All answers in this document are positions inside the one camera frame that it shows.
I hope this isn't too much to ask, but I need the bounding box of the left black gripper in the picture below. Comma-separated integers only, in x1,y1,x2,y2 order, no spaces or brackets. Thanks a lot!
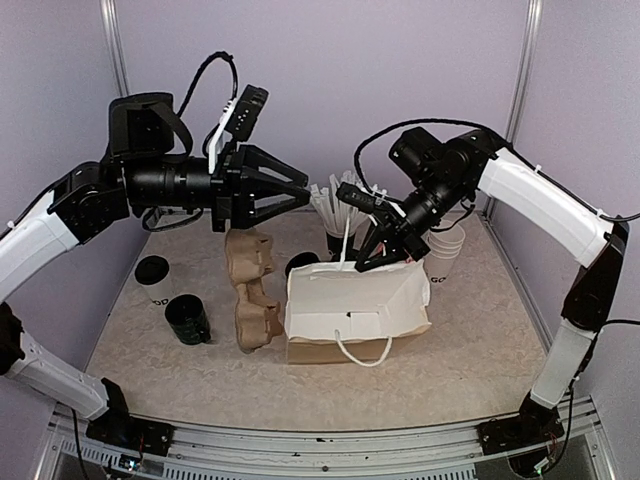
122,141,310,230

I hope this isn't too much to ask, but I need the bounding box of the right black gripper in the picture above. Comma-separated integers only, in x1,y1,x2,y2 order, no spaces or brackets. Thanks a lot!
355,171,470,271

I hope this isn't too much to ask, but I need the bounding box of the cardboard cup carrier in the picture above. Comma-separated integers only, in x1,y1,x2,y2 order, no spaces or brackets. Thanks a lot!
225,228,284,353

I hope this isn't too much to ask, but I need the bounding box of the brown paper bag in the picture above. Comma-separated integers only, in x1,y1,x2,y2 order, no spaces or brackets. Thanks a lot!
283,212,434,369

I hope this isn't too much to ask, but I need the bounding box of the white paper cup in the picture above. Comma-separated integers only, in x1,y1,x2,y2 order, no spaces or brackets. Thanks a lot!
142,277,175,307

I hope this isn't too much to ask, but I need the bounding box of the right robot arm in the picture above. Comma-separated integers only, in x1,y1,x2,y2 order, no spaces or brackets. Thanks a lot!
337,118,630,444

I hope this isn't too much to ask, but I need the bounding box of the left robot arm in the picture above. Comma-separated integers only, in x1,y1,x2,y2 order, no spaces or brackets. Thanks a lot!
1,85,310,297

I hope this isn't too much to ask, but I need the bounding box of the black cup holding straws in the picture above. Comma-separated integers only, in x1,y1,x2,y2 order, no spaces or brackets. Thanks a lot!
326,232,358,262

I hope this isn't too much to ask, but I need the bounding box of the bundle of wrapped white straws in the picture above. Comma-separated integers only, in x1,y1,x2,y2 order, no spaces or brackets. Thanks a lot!
310,170,369,237

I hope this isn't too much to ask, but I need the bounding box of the stack of white paper cups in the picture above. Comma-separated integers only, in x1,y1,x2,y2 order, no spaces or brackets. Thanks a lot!
424,220,466,284

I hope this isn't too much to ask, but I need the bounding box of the stack of black lids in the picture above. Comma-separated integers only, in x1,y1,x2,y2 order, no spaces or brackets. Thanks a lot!
285,251,320,277

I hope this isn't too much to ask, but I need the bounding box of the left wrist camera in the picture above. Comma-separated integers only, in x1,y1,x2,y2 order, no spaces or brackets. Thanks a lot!
204,84,269,174

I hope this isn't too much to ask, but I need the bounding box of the aluminium front rail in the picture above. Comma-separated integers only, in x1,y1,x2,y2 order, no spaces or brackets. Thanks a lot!
39,394,616,480

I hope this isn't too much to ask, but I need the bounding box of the left aluminium post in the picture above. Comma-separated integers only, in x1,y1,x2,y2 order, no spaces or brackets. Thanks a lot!
99,0,130,97

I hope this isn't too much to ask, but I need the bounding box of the aluminium post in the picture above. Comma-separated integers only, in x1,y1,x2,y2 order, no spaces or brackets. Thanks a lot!
484,0,544,221
99,0,130,97

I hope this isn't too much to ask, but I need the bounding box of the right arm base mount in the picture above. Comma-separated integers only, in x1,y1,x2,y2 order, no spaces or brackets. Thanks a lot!
476,409,565,455

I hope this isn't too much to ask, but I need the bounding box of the right aluminium post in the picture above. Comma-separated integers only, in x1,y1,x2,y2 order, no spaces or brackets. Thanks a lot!
484,0,544,221

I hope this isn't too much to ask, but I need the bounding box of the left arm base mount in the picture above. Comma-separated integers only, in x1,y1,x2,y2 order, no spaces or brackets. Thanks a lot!
86,414,174,457

